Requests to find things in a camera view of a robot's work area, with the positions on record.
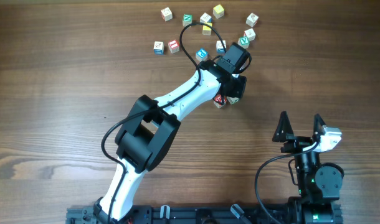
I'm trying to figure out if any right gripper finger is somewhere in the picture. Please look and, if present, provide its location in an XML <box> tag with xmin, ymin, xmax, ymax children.
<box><xmin>272</xmin><ymin>111</ymin><xmax>295</xmax><ymax>142</ymax></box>
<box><xmin>313</xmin><ymin>114</ymin><xmax>326</xmax><ymax>139</ymax></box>

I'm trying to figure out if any red E block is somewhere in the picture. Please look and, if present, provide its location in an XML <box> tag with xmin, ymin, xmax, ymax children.
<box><xmin>213</xmin><ymin>94</ymin><xmax>227</xmax><ymax>108</ymax></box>

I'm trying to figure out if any white block blue bottom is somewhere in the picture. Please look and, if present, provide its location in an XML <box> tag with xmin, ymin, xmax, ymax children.
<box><xmin>216</xmin><ymin>40</ymin><xmax>226</xmax><ymax>54</ymax></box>

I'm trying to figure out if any green V block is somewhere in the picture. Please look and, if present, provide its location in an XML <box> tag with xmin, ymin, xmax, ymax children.
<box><xmin>237</xmin><ymin>36</ymin><xmax>250</xmax><ymax>49</ymax></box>

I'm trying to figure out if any white teal-edged block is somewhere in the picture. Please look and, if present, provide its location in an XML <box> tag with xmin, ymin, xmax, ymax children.
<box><xmin>227</xmin><ymin>96</ymin><xmax>239</xmax><ymax>105</ymax></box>

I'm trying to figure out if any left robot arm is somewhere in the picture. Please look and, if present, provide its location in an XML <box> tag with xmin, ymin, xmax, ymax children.
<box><xmin>94</xmin><ymin>43</ymin><xmax>252</xmax><ymax>223</ymax></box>

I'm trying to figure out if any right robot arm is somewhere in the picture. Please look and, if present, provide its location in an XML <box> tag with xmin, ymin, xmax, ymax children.
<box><xmin>272</xmin><ymin>111</ymin><xmax>344</xmax><ymax>224</ymax></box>

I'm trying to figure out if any blue P block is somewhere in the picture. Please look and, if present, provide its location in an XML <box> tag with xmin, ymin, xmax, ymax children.
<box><xmin>196</xmin><ymin>48</ymin><xmax>208</xmax><ymax>62</ymax></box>

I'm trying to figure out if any white block red edge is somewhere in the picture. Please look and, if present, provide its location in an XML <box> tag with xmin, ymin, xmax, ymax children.
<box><xmin>244</xmin><ymin>28</ymin><xmax>256</xmax><ymax>42</ymax></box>

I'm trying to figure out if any yellow block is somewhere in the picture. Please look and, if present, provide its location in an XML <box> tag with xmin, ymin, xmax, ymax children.
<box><xmin>202</xmin><ymin>22</ymin><xmax>212</xmax><ymax>35</ymax></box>

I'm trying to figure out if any white picture block far right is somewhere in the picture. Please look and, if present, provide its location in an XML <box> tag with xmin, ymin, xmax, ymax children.
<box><xmin>245</xmin><ymin>12</ymin><xmax>259</xmax><ymax>27</ymax></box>

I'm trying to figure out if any red L block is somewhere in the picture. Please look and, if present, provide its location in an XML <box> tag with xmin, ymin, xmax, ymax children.
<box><xmin>168</xmin><ymin>40</ymin><xmax>180</xmax><ymax>54</ymax></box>

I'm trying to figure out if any white block blue side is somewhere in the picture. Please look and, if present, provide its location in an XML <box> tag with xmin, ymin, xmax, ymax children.
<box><xmin>200</xmin><ymin>12</ymin><xmax>212</xmax><ymax>23</ymax></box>

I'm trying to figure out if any yellow-green top block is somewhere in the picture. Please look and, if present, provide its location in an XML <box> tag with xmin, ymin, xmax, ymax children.
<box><xmin>212</xmin><ymin>4</ymin><xmax>225</xmax><ymax>19</ymax></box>

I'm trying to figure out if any green N block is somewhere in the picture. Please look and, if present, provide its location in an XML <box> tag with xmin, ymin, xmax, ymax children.
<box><xmin>182</xmin><ymin>14</ymin><xmax>192</xmax><ymax>27</ymax></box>

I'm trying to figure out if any white block blue base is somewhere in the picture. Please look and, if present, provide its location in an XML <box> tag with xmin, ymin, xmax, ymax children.
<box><xmin>153</xmin><ymin>41</ymin><xmax>164</xmax><ymax>55</ymax></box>

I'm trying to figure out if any white block top left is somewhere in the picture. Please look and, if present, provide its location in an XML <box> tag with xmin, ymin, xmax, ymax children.
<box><xmin>161</xmin><ymin>7</ymin><xmax>173</xmax><ymax>22</ymax></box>

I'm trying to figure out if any right black camera cable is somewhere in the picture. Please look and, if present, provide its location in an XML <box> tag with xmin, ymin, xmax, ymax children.
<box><xmin>254</xmin><ymin>141</ymin><xmax>320</xmax><ymax>224</ymax></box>

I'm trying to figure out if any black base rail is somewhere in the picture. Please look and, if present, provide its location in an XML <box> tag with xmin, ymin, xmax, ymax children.
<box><xmin>65</xmin><ymin>203</ymin><xmax>343</xmax><ymax>224</ymax></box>

